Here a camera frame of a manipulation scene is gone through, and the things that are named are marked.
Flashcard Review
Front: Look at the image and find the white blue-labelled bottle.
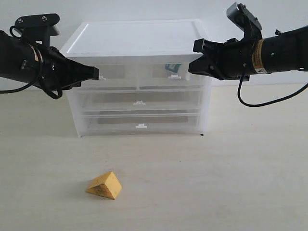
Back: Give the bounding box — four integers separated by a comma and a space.
165, 64, 181, 73

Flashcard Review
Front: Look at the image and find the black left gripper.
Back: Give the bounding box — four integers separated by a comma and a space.
35, 45, 100, 93

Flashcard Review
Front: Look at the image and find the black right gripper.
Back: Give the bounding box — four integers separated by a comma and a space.
188, 38, 255, 81

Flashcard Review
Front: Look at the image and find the yellow wedge block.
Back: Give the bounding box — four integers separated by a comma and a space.
86, 171, 122, 200

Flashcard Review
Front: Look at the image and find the clear drawer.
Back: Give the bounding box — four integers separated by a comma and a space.
77, 113, 206, 137
72, 64, 138, 91
74, 90, 202, 112
138, 63, 209, 90

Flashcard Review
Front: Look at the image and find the white plastic drawer cabinet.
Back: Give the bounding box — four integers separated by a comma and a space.
61, 19, 212, 137

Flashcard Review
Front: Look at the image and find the left black cable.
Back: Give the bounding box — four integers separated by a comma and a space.
0, 25, 64, 100

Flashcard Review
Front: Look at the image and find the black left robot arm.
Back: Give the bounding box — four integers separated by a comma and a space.
0, 31, 100, 93

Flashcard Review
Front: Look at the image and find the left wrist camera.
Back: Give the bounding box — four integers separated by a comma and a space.
10, 13, 60, 47

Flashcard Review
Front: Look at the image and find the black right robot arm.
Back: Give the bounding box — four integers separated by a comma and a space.
188, 26, 308, 81

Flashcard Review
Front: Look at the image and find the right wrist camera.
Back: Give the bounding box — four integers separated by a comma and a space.
226, 2, 262, 41

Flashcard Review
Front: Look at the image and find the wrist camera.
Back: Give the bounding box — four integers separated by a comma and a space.
10, 13, 60, 47
226, 2, 262, 41

